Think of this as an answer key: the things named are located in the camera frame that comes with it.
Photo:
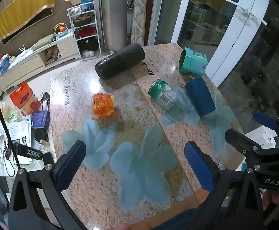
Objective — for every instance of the white box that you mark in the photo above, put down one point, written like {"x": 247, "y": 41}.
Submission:
{"x": 264, "y": 135}

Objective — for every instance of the teal carton box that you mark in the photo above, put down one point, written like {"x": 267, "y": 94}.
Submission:
{"x": 193, "y": 61}

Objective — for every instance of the white printed paper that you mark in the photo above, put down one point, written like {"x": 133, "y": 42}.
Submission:
{"x": 16, "y": 130}

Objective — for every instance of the patterned curtain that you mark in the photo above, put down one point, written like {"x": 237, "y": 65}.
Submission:
{"x": 140, "y": 12}

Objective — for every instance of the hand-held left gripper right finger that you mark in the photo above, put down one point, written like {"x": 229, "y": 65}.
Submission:
{"x": 199, "y": 167}

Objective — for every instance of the beige sideboard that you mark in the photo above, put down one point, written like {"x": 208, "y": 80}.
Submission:
{"x": 34, "y": 62}

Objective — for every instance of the person's right hand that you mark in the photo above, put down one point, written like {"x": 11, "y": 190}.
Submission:
{"x": 278, "y": 197}

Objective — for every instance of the green cushion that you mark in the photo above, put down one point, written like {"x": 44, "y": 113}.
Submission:
{"x": 43, "y": 42}

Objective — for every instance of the white shelf rack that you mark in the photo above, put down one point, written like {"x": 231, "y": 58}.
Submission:
{"x": 84, "y": 28}

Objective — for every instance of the orange patterned cup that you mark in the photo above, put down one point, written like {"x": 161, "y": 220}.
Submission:
{"x": 103, "y": 105}

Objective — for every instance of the orange box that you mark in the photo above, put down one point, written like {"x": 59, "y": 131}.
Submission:
{"x": 23, "y": 98}

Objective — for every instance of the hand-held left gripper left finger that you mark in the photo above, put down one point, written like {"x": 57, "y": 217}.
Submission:
{"x": 70, "y": 166}

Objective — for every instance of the pair of white shoes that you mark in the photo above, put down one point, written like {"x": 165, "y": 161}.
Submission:
{"x": 89, "y": 53}

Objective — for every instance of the yellow cloth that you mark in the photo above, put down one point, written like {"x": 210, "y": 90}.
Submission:
{"x": 24, "y": 12}

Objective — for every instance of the black cylindrical cup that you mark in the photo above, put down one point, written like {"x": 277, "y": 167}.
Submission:
{"x": 120, "y": 61}

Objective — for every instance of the dark blue box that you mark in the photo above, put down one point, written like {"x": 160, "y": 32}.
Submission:
{"x": 40, "y": 119}
{"x": 200, "y": 95}

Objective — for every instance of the fruit bowl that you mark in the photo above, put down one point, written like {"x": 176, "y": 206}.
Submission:
{"x": 61, "y": 30}

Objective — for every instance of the clear cup with green band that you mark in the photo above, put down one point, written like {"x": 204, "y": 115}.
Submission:
{"x": 164, "y": 94}

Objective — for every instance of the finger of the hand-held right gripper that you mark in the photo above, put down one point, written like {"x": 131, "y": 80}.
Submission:
{"x": 240, "y": 141}
{"x": 265, "y": 120}

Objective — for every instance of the grey round column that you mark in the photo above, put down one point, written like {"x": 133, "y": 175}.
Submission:
{"x": 113, "y": 14}

